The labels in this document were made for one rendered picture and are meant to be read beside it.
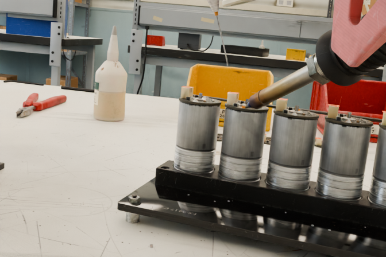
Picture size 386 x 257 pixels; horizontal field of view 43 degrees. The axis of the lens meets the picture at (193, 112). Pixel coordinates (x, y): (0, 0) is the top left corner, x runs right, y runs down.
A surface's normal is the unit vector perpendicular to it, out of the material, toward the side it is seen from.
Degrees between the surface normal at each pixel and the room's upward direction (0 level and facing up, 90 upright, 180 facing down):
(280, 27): 90
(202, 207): 0
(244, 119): 90
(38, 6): 90
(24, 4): 90
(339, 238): 0
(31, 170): 0
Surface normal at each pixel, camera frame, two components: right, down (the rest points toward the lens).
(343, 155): -0.35, 0.12
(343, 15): -0.92, 0.14
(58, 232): 0.09, -0.98
